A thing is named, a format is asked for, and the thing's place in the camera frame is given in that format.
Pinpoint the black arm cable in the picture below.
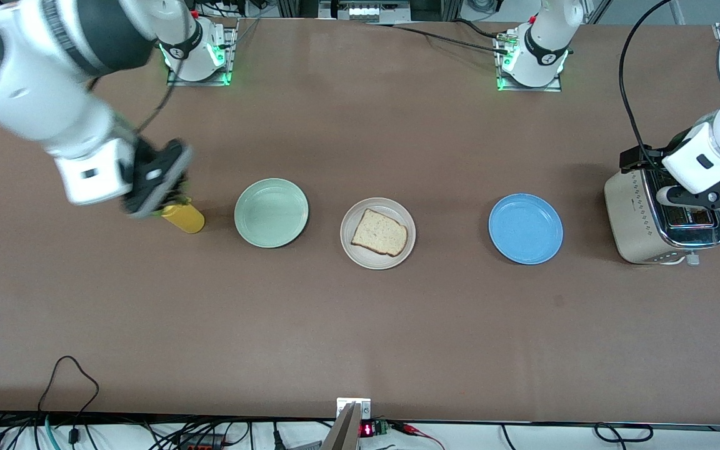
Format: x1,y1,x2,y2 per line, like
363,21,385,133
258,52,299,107
619,0,673,164
88,0,189,136

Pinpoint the thin black looped cable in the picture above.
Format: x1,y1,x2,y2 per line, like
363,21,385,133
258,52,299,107
36,355,101,446

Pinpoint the long black table cable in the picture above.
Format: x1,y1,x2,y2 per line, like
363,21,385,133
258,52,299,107
365,22,512,57

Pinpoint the black coiled cable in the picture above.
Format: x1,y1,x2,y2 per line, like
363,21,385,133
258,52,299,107
594,422,654,443

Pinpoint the mint green round plate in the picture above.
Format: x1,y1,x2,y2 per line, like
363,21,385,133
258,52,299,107
234,178,309,249

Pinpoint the grey metal bar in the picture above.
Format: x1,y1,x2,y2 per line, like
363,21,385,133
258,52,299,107
320,403,361,450

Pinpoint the thin toast bread slice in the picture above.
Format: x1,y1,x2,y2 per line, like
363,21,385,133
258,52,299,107
351,208,409,258

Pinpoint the red clip lead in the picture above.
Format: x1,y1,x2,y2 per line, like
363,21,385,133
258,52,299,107
391,422,445,450

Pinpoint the teal cable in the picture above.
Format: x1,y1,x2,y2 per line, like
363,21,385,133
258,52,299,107
44,414,62,450

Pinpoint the silver metal bracket plate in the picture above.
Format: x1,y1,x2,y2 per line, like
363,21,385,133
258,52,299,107
336,397,372,421

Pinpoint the beige chrome two-slot toaster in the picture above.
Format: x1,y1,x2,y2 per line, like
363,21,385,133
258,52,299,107
604,164,720,266

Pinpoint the beige round plate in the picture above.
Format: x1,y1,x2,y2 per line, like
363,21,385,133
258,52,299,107
340,197,417,271

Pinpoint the yellow mustard squeeze bottle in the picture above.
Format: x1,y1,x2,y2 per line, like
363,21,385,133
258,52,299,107
160,199,206,234

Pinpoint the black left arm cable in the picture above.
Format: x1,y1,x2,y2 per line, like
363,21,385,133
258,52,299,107
619,0,673,164

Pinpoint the black electronics box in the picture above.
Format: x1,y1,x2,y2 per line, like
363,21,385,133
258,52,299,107
318,0,412,24

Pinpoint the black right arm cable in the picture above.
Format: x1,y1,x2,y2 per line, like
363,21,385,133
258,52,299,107
88,0,189,136

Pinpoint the blue round plate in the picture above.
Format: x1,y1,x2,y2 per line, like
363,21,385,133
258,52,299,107
488,193,564,265

